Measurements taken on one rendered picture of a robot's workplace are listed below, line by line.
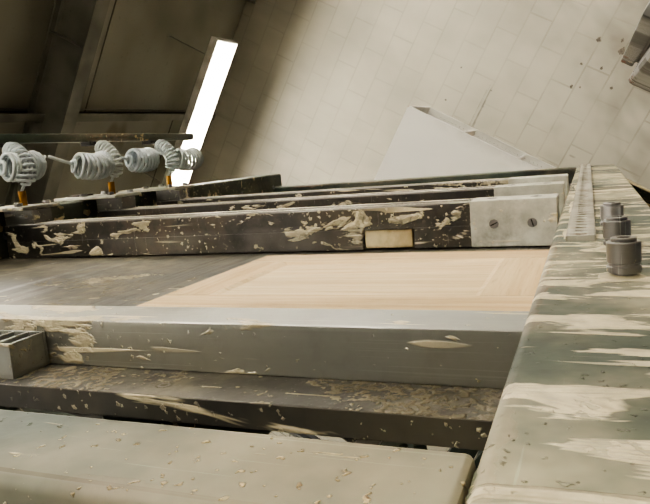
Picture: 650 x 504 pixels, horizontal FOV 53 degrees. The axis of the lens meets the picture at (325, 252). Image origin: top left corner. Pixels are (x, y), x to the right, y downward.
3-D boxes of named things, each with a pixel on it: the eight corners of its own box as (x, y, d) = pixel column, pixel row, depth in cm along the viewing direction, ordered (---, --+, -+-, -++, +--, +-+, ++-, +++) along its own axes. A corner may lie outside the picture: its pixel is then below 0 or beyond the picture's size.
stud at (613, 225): (632, 249, 60) (631, 217, 60) (603, 250, 61) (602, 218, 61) (630, 245, 62) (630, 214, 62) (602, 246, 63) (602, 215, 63)
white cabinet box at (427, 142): (703, 249, 393) (408, 105, 444) (650, 327, 413) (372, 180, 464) (690, 232, 448) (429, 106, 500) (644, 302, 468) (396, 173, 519)
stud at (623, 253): (643, 278, 48) (642, 238, 48) (606, 278, 49) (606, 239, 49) (640, 272, 50) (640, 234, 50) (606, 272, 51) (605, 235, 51)
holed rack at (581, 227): (596, 240, 67) (596, 235, 67) (565, 241, 68) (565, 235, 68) (590, 165, 217) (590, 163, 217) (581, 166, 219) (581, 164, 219)
